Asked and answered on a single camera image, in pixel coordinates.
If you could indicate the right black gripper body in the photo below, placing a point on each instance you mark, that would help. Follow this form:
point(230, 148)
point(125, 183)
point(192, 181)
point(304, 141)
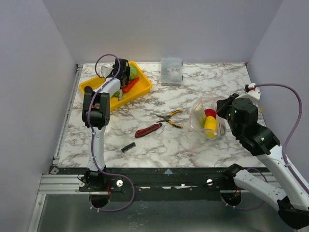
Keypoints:
point(223, 108)

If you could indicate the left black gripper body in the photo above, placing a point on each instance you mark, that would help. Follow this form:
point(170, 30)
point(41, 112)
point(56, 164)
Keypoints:
point(126, 75)

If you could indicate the green cabbage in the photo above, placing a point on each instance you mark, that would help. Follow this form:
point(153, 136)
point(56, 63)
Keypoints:
point(133, 72)

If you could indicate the green grapes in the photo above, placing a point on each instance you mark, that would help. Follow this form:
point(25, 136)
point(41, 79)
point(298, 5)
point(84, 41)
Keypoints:
point(116, 94)

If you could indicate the yellow plastic tray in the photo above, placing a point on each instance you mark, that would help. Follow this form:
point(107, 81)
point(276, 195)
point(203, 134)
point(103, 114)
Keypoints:
point(141, 87)

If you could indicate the purple red onion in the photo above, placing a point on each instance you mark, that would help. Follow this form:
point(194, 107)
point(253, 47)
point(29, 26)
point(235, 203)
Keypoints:
point(221, 129)

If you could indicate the yellow lemon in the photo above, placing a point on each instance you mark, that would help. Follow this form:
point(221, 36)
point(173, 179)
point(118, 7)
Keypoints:
point(210, 127)

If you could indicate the red tomato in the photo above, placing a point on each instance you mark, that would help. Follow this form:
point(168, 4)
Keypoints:
point(210, 112)

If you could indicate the clear zip top bag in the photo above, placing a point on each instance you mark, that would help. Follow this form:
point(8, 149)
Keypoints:
point(207, 103)

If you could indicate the green white leek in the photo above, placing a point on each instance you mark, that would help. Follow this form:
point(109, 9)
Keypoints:
point(200, 116)

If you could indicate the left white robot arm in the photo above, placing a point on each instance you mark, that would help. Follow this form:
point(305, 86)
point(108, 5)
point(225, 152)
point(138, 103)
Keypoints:
point(96, 114)

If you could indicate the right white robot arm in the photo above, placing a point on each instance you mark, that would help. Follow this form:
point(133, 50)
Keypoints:
point(291, 201)

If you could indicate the orange carrot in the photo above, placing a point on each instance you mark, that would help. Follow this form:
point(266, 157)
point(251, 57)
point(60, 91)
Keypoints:
point(131, 84)

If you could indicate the grey fish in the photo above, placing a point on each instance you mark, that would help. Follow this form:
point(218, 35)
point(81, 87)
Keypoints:
point(120, 96)

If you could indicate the clear plastic screw box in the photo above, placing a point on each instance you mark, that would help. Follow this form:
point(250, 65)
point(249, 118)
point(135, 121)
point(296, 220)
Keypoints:
point(171, 71)

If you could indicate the red black utility knife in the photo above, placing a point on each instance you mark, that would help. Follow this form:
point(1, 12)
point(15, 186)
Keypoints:
point(143, 132)

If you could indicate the black chip comb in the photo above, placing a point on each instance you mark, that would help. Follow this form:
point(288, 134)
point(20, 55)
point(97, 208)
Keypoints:
point(128, 147)

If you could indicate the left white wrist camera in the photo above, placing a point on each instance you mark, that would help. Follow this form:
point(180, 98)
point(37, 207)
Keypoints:
point(106, 71)

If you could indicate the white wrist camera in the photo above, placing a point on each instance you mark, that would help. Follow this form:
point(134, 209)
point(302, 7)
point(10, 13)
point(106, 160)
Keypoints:
point(252, 92)
point(106, 71)

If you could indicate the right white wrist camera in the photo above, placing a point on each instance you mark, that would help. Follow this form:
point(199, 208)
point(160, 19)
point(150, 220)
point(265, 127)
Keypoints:
point(252, 92)

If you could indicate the yellow handled pliers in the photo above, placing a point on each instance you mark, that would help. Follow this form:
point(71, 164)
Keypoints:
point(167, 118)

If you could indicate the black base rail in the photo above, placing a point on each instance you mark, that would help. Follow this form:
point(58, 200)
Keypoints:
point(152, 184)

